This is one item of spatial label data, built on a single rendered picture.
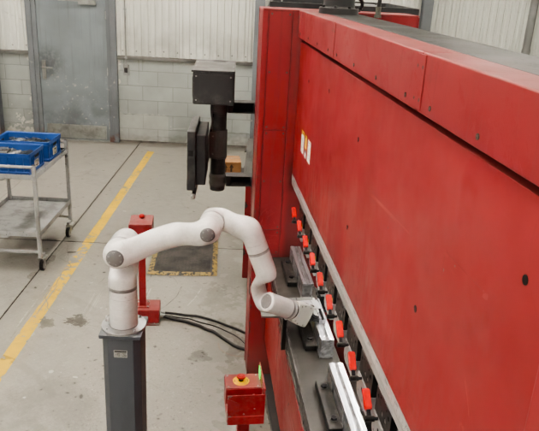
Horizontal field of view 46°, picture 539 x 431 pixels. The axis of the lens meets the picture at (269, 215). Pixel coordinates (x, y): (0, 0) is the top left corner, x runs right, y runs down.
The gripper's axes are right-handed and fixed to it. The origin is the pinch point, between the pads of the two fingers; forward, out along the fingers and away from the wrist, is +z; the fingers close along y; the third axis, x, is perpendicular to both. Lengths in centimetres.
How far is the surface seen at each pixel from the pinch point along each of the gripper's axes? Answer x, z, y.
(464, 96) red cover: -110, -117, 73
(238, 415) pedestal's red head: -6, -22, -49
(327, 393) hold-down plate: -33.8, -11.3, -20.4
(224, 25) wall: 624, 256, 237
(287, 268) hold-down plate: 67, 39, 8
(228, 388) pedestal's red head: 4.6, -24.0, -42.4
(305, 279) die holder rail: 42, 29, 10
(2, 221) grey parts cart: 367, -5, -83
